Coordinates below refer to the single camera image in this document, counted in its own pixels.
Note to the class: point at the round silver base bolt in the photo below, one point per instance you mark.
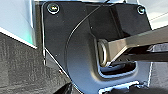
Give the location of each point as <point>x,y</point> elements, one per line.
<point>53,8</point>
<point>141,9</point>

